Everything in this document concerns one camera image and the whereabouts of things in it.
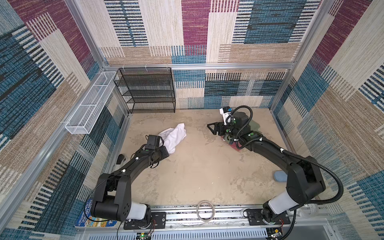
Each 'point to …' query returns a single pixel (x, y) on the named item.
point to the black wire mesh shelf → (147, 90)
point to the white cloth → (170, 137)
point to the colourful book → (86, 220)
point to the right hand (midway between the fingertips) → (212, 126)
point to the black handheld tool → (120, 159)
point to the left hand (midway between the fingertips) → (165, 150)
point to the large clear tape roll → (312, 208)
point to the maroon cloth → (236, 145)
